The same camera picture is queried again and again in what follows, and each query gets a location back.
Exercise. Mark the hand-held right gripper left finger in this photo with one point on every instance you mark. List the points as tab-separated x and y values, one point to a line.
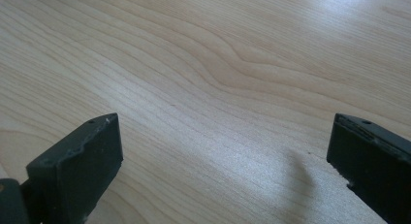
77	172

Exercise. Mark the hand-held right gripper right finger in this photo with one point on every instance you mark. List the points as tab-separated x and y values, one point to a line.
374	162

